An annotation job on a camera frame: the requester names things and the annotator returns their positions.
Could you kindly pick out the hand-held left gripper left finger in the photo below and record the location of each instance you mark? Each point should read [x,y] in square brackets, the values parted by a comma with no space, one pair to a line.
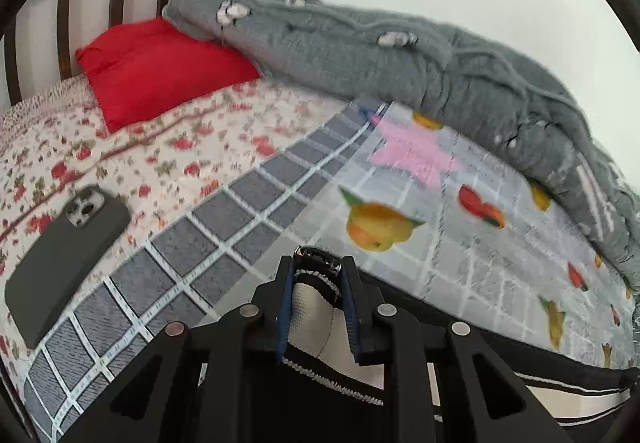
[284,308]

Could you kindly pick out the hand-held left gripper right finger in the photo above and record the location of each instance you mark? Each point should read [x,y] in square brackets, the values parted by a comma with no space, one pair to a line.
[351,313]

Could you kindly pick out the black pants with striped waistband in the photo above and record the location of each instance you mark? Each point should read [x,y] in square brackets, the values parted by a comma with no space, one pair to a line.
[315,318]

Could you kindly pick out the fruit printed checked blanket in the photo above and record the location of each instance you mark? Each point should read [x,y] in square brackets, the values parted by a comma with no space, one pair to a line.
[415,203]

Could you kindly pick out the floral bedsheet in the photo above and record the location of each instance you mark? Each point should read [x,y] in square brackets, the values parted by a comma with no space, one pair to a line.
[150,158]

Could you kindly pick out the dark grey smartphone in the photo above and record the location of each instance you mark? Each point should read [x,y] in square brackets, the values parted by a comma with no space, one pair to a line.
[65,263]

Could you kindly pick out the grey quilt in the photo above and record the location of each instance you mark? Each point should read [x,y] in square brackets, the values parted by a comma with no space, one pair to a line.
[400,58]

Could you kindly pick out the red pillow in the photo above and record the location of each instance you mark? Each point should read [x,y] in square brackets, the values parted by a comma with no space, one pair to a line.
[160,68]

